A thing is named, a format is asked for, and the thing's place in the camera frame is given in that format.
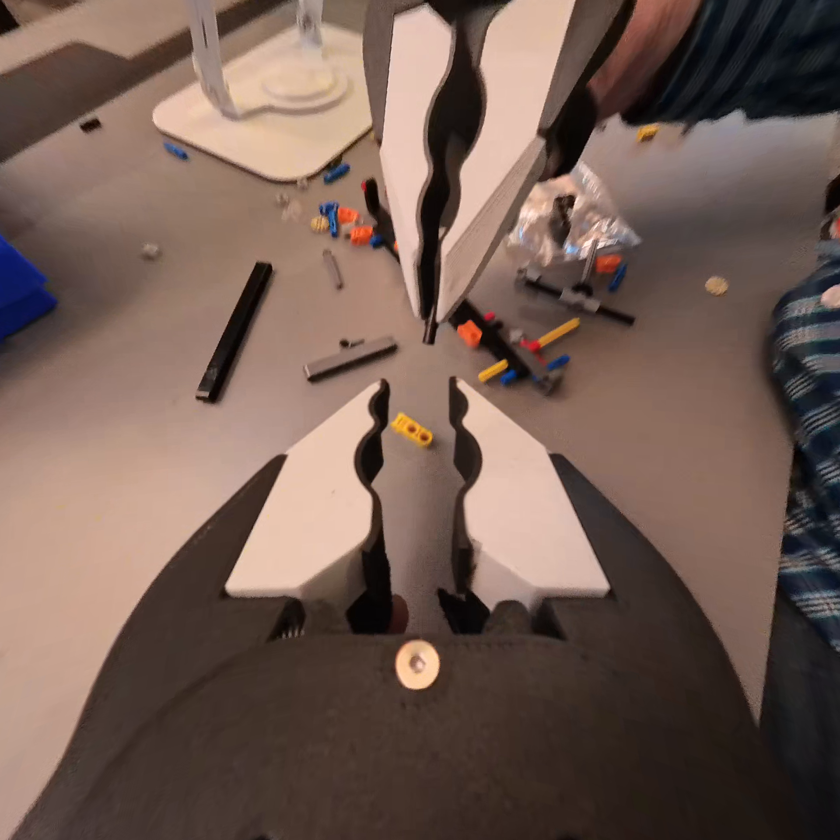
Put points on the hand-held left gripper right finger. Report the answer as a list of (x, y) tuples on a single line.
[(525, 525)]

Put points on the small clear plastic bag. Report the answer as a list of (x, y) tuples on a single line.
[(292, 210)]

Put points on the long blue lego pin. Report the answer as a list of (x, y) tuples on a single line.
[(336, 172)]

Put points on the person's dark trousers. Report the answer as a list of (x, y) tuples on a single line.
[(804, 722)]

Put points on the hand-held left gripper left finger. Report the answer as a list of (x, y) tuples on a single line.
[(308, 525)]

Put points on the white stand with flat base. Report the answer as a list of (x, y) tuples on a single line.
[(275, 118)]

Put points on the yellow lego connector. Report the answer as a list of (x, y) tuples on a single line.
[(412, 430)]

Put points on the long black lego beam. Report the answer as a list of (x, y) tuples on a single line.
[(235, 331)]

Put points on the person's right forearm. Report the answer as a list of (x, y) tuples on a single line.
[(754, 59)]

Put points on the orange lego connector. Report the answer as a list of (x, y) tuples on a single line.
[(607, 263), (348, 214), (361, 235)]

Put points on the blue lego axle with connector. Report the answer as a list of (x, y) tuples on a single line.
[(331, 218)]

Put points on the person's plaid shirt torso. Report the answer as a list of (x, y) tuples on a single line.
[(810, 426)]

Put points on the black lego frame assembly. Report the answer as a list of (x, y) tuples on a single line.
[(518, 358)]

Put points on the dark grey lego beam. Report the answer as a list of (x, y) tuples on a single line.
[(351, 358)]

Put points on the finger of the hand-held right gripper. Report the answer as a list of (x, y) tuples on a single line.
[(407, 131), (512, 118)]

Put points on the black axle with connector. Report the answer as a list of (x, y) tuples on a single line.
[(430, 330)]

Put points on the black axle grey connector assembly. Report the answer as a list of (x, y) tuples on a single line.
[(577, 298)]

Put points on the large clear plastic bag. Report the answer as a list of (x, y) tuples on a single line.
[(577, 216)]

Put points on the blue plastic bin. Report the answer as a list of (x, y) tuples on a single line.
[(19, 289)]

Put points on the small grey lego plate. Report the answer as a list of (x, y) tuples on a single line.
[(151, 250)]

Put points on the dark grey lego axle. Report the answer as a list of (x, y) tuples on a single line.
[(333, 269)]

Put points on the small black lego piece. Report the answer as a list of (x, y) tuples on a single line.
[(90, 123)]

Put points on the person's right hand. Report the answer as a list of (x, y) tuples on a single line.
[(656, 52)]

